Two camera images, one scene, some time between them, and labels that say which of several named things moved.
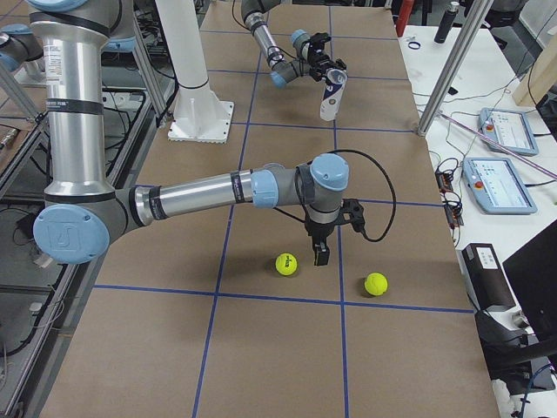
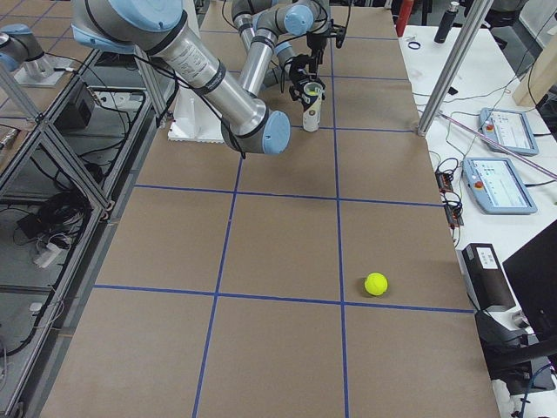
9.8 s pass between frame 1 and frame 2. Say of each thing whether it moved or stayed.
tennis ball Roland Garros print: stayed
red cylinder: stayed
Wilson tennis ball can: moved
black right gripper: moved
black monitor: stayed
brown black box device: stayed
